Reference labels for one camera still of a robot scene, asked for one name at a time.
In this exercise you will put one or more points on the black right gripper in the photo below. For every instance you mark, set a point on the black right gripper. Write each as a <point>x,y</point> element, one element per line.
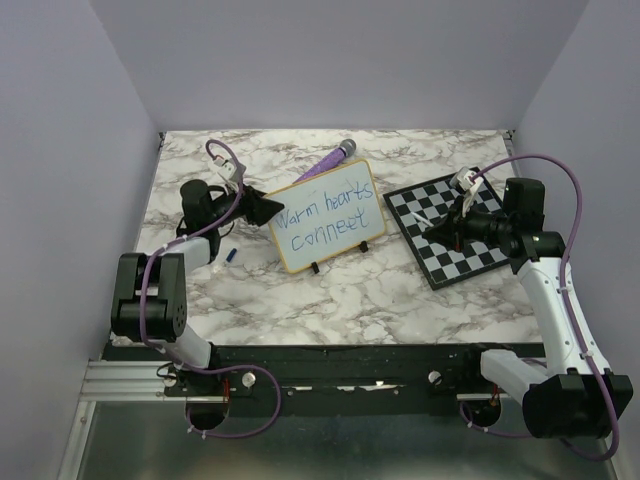
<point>453,230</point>

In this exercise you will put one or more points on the wire whiteboard stand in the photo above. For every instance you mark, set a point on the wire whiteboard stand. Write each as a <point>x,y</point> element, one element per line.
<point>360,249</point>

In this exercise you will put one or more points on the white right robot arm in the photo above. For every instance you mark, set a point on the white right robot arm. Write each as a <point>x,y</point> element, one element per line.
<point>576,394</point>

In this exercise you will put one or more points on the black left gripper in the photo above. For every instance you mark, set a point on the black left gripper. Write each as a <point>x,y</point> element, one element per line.
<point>255,207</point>

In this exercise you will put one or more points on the purple glitter microphone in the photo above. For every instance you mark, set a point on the purple glitter microphone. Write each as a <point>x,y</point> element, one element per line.
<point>332,160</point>

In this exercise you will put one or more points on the blue marker cap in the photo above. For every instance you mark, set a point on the blue marker cap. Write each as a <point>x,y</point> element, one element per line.
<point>230,256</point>

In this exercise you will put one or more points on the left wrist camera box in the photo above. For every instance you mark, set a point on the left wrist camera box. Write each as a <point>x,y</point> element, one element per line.
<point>229,171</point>

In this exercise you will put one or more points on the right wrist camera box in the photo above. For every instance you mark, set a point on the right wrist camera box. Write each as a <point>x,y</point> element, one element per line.
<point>468,183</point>

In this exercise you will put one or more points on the white marker pen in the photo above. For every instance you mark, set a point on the white marker pen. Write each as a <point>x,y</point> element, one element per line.
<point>421,219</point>

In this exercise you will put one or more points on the black white chessboard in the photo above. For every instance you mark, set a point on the black white chessboard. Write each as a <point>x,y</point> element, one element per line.
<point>420,211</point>

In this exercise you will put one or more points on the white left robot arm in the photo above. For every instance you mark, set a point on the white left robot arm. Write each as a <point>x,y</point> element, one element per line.
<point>150,298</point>

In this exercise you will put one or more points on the yellow framed whiteboard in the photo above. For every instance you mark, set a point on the yellow framed whiteboard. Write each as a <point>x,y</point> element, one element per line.
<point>326,215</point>

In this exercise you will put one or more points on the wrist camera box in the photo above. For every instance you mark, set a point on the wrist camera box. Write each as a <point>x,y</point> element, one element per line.
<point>468,183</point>
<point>229,171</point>

